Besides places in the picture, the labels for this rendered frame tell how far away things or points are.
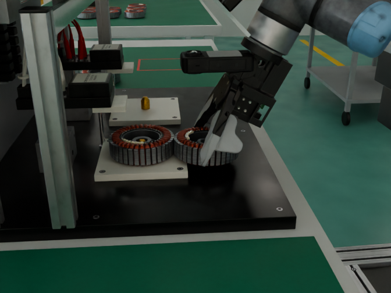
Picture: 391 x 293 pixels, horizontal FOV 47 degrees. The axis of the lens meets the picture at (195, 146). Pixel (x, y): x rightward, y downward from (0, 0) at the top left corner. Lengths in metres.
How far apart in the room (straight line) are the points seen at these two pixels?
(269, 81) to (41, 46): 0.36
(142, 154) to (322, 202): 1.59
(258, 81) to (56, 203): 0.36
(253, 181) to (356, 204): 1.56
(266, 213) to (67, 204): 0.27
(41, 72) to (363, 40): 0.43
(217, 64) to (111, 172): 0.24
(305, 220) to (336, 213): 1.48
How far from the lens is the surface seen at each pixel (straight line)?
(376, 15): 0.68
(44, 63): 0.55
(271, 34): 0.70
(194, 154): 0.73
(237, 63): 0.71
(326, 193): 2.32
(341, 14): 0.68
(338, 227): 2.08
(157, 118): 0.96
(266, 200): 0.68
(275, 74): 0.74
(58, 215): 0.63
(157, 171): 0.73
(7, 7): 0.63
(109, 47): 0.98
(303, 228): 0.67
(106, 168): 0.76
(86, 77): 0.76
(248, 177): 0.74
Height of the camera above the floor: 1.12
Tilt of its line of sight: 24 degrees down
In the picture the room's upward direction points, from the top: straight up
